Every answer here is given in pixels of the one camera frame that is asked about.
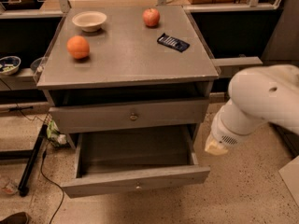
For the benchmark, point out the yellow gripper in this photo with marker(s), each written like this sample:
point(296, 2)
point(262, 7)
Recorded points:
point(224, 134)

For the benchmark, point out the grey drawer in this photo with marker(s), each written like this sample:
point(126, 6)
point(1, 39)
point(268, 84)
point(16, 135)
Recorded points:
point(107, 117)
point(132, 160)

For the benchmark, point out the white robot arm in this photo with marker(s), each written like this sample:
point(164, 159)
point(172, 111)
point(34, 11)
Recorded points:
point(257, 95)

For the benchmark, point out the grey drawer cabinet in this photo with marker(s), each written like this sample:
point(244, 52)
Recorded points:
point(126, 64)

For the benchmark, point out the grey top drawer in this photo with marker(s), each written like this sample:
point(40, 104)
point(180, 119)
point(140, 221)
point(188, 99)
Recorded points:
point(107, 117)

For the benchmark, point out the grey side shelf beam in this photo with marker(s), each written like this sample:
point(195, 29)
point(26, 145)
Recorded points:
point(229, 66)

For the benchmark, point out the dark blue snack packet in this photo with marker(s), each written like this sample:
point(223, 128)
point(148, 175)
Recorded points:
point(173, 43)

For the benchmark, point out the red apple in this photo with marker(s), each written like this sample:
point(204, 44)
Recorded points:
point(151, 17)

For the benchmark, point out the green white plastic bag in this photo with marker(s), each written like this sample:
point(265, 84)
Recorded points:
point(53, 134)

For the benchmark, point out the orange fruit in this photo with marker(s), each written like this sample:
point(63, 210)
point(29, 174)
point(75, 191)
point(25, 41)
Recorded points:
point(78, 47)

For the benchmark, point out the beige bowl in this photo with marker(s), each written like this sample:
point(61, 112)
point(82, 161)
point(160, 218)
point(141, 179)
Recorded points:
point(89, 21)

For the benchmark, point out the black metal stand leg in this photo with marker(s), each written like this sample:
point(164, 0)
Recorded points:
point(22, 188)

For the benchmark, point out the clear plastic container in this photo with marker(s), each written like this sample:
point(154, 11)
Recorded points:
point(37, 66)

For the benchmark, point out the brown shoe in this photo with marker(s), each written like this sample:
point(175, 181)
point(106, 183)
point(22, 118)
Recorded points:
point(18, 218)

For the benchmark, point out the blue white patterned bowl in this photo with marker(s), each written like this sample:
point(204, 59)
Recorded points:
point(9, 65)

